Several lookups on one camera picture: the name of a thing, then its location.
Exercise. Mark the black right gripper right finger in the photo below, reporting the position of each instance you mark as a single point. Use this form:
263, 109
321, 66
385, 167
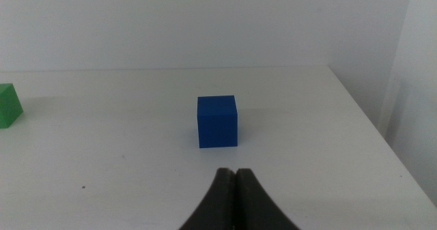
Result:
256, 206

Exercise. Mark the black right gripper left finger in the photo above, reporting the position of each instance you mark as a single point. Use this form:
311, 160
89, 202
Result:
215, 206

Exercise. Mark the blue cube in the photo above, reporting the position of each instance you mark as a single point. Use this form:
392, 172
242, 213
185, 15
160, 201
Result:
217, 124

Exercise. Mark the green cube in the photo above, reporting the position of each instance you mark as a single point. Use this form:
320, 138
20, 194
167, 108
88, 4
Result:
8, 107

